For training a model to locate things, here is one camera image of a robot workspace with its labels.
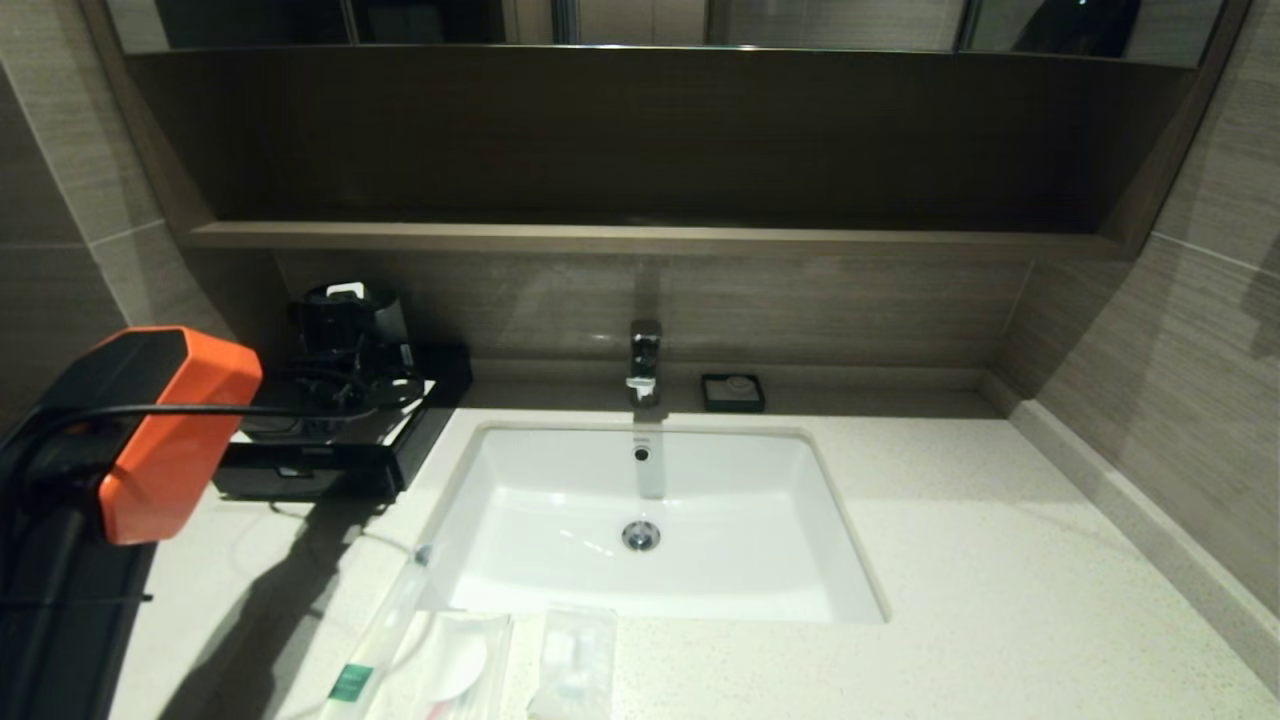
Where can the black and orange left arm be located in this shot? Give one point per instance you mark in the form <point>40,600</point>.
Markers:
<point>170,450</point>

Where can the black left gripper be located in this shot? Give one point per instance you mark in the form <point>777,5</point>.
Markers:
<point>375,370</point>

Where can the chrome sink drain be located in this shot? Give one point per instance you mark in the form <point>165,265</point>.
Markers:
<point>641,537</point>

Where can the toothbrush packet with green label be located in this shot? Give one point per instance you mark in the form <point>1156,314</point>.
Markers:
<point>352,682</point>

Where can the black amenity drawer box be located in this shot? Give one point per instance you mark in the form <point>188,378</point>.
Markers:
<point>445,385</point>

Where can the clear packet with cotton swabs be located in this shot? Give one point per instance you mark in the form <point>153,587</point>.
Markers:
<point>575,660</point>

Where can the chrome faucet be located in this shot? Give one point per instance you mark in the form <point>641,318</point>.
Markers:
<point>645,360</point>

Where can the grey plastic cup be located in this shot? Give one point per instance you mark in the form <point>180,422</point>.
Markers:
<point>390,318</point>

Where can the black soap dish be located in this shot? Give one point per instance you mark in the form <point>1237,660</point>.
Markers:
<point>712,400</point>

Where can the white sink basin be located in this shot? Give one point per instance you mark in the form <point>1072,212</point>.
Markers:
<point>740,540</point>

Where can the clear packet with white disc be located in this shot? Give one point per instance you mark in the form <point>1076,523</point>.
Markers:
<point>450,665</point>

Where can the wall mirror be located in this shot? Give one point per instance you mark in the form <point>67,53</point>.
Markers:
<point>820,22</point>

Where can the brown wooden shelf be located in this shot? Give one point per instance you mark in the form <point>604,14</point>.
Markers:
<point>650,241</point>

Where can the round white soap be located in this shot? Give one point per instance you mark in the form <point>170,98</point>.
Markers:
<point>738,386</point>

